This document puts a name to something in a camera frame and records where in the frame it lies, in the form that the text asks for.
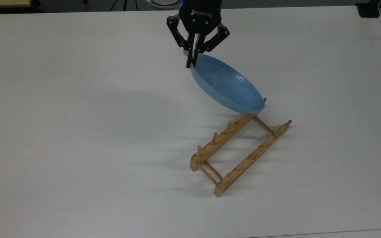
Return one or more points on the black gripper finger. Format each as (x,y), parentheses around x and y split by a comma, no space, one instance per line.
(215,41)
(177,33)

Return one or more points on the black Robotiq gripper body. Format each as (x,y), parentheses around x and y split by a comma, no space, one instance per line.
(201,15)

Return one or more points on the blue round plate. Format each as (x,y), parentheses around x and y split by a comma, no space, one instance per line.
(230,86)

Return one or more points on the wooden plate rack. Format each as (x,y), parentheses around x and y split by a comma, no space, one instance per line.
(211,148)

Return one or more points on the black tripod legs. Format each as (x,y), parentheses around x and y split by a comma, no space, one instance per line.
(124,4)

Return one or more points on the black table clamp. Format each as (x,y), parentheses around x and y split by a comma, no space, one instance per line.
(368,9)

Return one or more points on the light wooden desk board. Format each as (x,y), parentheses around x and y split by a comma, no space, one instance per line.
(3,3)

